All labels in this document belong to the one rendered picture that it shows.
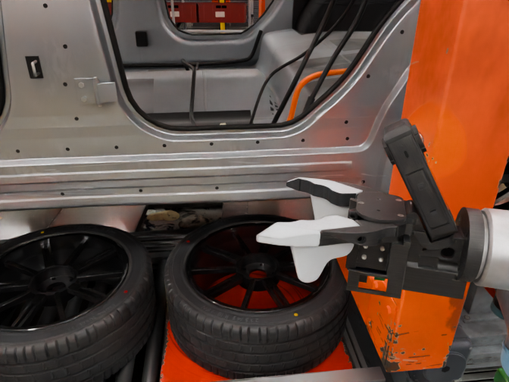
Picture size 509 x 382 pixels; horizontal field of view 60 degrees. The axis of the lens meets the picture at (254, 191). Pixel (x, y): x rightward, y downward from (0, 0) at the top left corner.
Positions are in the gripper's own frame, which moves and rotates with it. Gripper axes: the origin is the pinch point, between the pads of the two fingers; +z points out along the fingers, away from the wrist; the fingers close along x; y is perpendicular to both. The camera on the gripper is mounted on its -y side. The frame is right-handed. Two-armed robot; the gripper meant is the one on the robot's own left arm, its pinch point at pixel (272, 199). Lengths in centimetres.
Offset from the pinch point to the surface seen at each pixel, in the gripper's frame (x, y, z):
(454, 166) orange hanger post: 46, 7, -26
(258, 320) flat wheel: 63, 65, 15
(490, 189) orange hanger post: 50, 12, -35
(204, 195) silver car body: 82, 35, 38
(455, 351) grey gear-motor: 80, 75, -44
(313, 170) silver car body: 92, 26, 5
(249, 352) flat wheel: 60, 74, 17
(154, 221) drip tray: 182, 99, 110
